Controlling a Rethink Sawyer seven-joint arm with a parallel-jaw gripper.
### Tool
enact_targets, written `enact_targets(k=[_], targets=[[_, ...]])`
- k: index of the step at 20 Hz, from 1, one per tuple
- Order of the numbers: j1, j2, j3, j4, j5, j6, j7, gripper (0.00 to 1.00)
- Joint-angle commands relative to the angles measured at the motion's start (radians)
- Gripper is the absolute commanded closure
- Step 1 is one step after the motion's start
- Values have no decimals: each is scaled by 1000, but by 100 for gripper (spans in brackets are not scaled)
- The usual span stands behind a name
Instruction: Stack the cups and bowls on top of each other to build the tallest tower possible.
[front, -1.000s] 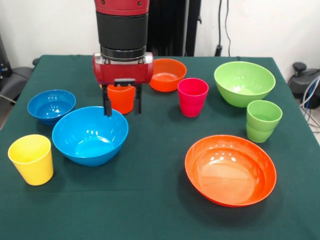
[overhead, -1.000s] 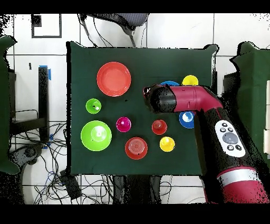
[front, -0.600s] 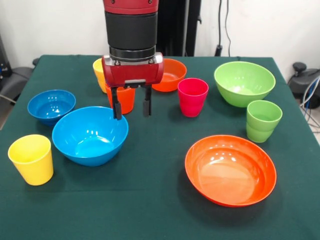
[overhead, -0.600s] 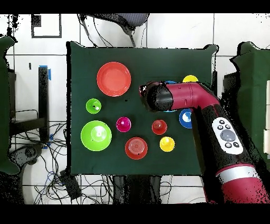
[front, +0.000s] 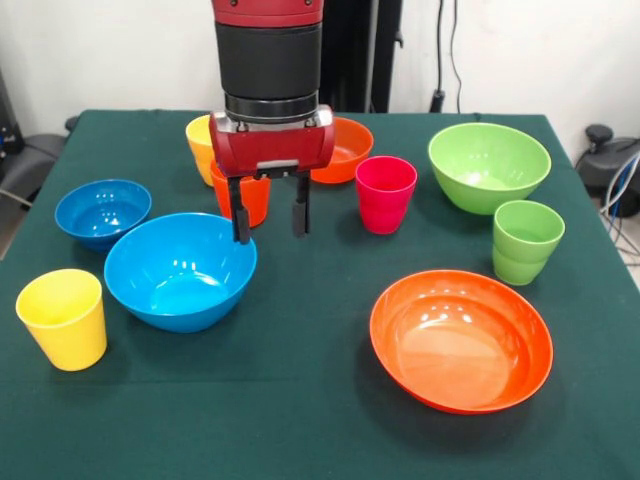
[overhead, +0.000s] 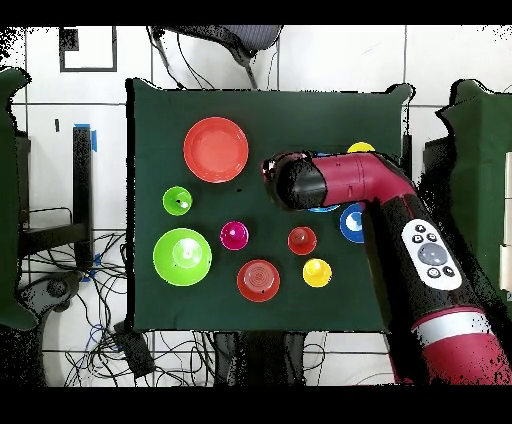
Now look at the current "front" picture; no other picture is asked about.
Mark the large orange bowl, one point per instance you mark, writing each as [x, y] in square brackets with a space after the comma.
[460, 350]

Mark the large light blue bowl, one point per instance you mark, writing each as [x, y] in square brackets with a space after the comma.
[175, 280]

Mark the yellow cup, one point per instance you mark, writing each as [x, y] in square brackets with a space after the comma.
[197, 145]
[65, 330]

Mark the black equipment box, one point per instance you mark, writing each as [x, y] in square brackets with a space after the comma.
[7, 130]

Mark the dark grey pedestal foot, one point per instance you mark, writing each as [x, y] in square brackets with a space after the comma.
[605, 160]
[35, 155]

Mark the pink cup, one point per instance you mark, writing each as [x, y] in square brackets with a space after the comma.
[385, 200]

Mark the small dark blue bowl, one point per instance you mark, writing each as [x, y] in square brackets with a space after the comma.
[100, 215]

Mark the dark green tablecloth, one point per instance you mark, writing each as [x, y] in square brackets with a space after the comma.
[310, 300]

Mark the green cup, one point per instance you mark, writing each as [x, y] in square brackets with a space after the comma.
[525, 250]

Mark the small orange bowl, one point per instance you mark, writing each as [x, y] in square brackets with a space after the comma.
[350, 150]

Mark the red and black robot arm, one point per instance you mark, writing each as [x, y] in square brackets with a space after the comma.
[270, 50]

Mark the orange cup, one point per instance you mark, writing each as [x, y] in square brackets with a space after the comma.
[256, 200]

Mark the large green bowl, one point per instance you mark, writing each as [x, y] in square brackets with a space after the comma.
[487, 165]

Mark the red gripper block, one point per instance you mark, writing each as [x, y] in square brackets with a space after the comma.
[272, 147]

